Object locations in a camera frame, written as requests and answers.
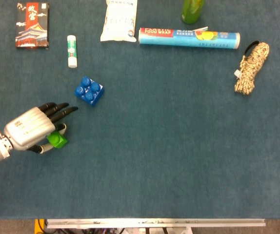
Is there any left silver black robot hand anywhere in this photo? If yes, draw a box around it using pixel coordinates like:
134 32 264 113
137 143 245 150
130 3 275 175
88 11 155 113
3 102 79 154

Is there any green toy block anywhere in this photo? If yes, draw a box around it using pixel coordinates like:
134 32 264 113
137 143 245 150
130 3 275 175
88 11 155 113
46 131 68 149

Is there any blue toy brick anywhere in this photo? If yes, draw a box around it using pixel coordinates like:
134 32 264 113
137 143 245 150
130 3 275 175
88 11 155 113
74 76 105 107

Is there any white green glue stick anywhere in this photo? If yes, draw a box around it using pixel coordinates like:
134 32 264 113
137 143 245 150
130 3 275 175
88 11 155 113
67 35 78 68

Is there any black red card box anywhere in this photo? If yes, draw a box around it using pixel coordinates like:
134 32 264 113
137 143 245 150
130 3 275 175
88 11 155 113
15 2 50 49

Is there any blue felt table mat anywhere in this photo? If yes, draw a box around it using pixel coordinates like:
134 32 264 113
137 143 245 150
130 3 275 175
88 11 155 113
0 0 280 219

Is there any white snack pouch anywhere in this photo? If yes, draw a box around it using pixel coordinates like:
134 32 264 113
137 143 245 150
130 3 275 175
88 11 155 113
100 0 139 42

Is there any blue food wrap roll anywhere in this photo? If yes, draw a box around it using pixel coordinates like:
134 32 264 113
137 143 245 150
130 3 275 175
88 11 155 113
138 26 241 50

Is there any green bottle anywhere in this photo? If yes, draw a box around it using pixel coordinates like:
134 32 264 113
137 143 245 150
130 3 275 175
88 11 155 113
180 0 205 24

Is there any aluminium frame rail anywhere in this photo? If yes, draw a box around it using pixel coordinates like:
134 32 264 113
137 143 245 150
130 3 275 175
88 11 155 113
44 218 266 229

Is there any beige patterned rope bundle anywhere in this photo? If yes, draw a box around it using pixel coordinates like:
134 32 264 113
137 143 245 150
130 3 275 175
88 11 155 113
234 40 270 95

